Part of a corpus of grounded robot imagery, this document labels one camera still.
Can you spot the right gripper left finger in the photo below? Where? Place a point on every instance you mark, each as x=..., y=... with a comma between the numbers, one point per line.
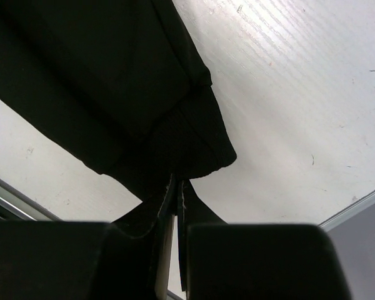
x=125, y=259

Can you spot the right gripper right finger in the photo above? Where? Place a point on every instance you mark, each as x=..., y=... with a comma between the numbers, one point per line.
x=218, y=260

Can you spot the black trousers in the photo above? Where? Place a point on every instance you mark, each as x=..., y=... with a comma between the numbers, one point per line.
x=119, y=85

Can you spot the aluminium frame rail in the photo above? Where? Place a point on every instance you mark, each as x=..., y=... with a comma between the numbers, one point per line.
x=16, y=206

